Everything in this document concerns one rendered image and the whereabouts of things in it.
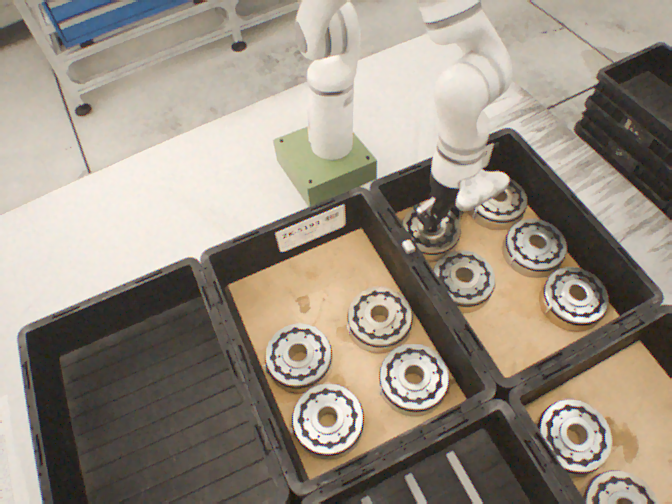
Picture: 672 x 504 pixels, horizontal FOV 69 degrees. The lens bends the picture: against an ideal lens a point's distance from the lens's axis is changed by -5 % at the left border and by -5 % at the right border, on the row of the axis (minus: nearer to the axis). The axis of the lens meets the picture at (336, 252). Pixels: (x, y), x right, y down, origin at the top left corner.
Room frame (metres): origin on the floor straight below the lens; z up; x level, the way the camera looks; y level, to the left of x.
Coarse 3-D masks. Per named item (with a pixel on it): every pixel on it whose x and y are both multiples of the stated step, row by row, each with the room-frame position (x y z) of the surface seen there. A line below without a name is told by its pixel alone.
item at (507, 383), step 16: (528, 144) 0.60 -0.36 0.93; (384, 176) 0.56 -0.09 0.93; (400, 176) 0.56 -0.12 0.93; (384, 208) 0.49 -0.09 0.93; (576, 208) 0.46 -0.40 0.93; (400, 224) 0.46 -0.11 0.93; (592, 224) 0.42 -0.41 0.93; (608, 240) 0.39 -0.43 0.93; (416, 256) 0.40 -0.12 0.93; (624, 256) 0.36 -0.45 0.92; (432, 272) 0.37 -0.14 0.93; (640, 272) 0.33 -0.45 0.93; (656, 288) 0.30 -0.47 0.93; (448, 304) 0.31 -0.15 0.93; (640, 304) 0.28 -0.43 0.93; (656, 304) 0.27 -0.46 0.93; (464, 320) 0.28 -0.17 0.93; (624, 320) 0.26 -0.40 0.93; (592, 336) 0.24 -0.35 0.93; (480, 352) 0.23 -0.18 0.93; (560, 352) 0.22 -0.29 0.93; (576, 352) 0.22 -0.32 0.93; (496, 368) 0.21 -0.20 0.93; (528, 368) 0.20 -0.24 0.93; (544, 368) 0.20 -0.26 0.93; (496, 384) 0.19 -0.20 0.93; (512, 384) 0.19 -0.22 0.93
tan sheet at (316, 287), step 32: (320, 256) 0.48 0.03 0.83; (352, 256) 0.47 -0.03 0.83; (256, 288) 0.43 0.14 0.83; (288, 288) 0.42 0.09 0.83; (320, 288) 0.41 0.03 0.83; (352, 288) 0.41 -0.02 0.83; (256, 320) 0.37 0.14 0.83; (288, 320) 0.36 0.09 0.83; (320, 320) 0.35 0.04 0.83; (384, 320) 0.34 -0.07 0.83; (416, 320) 0.34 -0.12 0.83; (256, 352) 0.31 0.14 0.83; (352, 352) 0.29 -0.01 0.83; (352, 384) 0.24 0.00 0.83; (288, 416) 0.20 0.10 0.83; (384, 416) 0.19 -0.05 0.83; (416, 416) 0.18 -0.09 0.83
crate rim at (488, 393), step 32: (352, 192) 0.53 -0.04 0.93; (288, 224) 0.48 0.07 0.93; (384, 224) 0.46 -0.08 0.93; (224, 320) 0.32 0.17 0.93; (448, 320) 0.29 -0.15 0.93; (256, 384) 0.22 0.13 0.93; (448, 416) 0.15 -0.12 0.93; (384, 448) 0.12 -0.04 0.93; (288, 480) 0.10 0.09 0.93; (320, 480) 0.09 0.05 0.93
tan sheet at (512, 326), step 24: (528, 216) 0.52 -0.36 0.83; (480, 240) 0.48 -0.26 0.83; (432, 264) 0.44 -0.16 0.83; (504, 264) 0.42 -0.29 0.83; (576, 264) 0.41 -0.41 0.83; (504, 288) 0.38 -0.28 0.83; (528, 288) 0.37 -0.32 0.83; (480, 312) 0.34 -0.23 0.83; (504, 312) 0.33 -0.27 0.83; (528, 312) 0.33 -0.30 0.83; (480, 336) 0.30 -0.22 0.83; (504, 336) 0.29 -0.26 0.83; (528, 336) 0.29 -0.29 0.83; (552, 336) 0.28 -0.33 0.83; (576, 336) 0.28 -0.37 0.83; (504, 360) 0.25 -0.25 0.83; (528, 360) 0.25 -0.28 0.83
